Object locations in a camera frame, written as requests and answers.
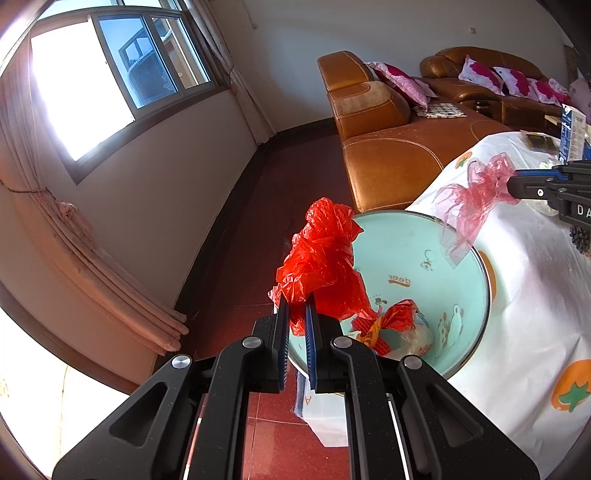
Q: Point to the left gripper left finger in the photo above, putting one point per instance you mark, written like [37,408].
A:
[188,419]

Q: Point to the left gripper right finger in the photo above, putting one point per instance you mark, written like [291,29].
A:
[403,419]

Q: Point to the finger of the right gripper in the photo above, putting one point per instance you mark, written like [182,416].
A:
[559,172]
[570,198]

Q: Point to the black foam fruit net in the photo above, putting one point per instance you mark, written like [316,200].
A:
[581,239]

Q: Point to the clear plastic bag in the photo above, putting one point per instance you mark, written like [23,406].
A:
[416,341]

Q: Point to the red orange blue wrapper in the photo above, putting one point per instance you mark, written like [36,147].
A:
[400,317]

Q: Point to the pink transparent plastic bag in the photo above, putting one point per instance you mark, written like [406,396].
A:
[464,209]

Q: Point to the red plastic bag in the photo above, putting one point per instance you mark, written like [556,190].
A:
[320,265]

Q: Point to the red foam fruit net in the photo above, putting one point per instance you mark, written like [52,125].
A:
[378,345]

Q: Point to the teal cartoon trash bin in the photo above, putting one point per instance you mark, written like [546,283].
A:
[400,256]

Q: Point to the tall white milk carton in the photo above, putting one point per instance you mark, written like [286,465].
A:
[573,130]

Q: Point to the seaweed snack packet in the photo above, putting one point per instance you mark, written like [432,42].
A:
[539,142]

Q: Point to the pink garment on chair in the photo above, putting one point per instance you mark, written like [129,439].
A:
[580,95]

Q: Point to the pink white pillow right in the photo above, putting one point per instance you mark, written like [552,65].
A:
[549,92]

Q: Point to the pink white pillow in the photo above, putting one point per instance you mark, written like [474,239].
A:
[549,92]
[477,73]
[518,85]

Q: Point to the pink white pillow middle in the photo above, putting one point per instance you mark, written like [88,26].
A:
[518,85]

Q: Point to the white orange-print tablecloth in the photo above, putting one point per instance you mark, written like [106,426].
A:
[531,373]

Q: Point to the pink white pillow left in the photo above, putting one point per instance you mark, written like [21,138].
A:
[477,73]

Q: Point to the checkered cloth on sofa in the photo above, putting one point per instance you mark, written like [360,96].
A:
[440,110]

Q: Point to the brown leather back sofa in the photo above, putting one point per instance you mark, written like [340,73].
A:
[505,87]

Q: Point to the pink pillow on chaise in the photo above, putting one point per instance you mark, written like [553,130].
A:
[415,91]

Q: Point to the brown leather chaise sofa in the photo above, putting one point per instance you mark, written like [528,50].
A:
[391,155]

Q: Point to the pink left curtain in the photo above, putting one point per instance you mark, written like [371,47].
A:
[60,232]

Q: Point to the pink curtain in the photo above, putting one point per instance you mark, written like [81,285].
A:
[255,118]
[60,232]

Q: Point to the pink right curtain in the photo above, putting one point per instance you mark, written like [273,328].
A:
[255,118]

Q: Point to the window with dark frame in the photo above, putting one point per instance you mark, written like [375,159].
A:
[107,71]

